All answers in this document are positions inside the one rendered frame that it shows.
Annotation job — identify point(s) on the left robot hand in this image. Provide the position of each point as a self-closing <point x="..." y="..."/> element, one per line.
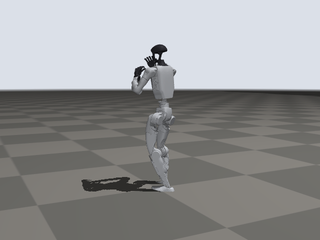
<point x="138" y="72"/>

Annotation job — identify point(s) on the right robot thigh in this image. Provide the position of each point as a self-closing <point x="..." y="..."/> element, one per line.
<point x="163" y="131"/>

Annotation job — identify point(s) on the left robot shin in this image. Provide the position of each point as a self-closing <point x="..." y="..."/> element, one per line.
<point x="159" y="167"/>

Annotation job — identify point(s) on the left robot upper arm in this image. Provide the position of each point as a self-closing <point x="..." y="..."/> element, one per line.
<point x="149" y="72"/>

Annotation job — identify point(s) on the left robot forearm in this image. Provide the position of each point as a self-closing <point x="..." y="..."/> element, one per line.
<point x="134" y="83"/>

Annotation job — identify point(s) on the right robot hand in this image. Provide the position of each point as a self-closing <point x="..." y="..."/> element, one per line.
<point x="150" y="62"/>

